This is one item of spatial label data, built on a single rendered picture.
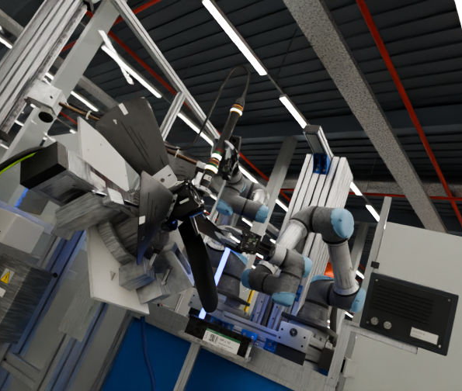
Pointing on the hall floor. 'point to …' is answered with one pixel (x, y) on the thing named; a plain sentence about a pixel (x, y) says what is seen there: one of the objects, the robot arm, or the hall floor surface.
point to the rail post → (112, 353)
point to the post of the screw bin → (188, 367)
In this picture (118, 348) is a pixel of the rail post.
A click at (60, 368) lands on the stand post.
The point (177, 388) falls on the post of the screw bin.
